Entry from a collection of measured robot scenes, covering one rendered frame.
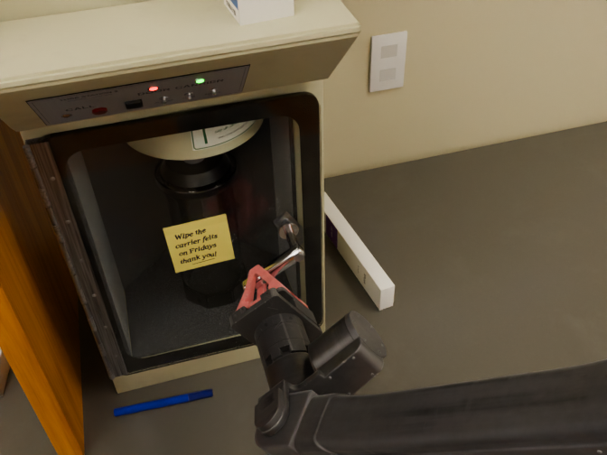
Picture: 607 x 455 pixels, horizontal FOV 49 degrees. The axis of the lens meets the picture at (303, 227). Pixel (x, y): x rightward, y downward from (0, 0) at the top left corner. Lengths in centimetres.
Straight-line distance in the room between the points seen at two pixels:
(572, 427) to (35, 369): 59
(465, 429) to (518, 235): 80
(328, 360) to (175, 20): 35
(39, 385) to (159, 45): 45
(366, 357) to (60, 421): 43
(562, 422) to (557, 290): 74
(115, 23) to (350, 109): 76
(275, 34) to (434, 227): 73
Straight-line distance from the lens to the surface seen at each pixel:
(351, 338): 65
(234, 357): 101
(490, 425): 47
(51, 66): 57
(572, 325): 113
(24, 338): 79
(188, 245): 82
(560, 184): 140
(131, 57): 56
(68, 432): 94
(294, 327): 73
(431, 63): 133
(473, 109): 144
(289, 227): 83
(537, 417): 46
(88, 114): 66
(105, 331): 91
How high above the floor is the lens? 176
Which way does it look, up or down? 42 degrees down
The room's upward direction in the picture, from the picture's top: 2 degrees counter-clockwise
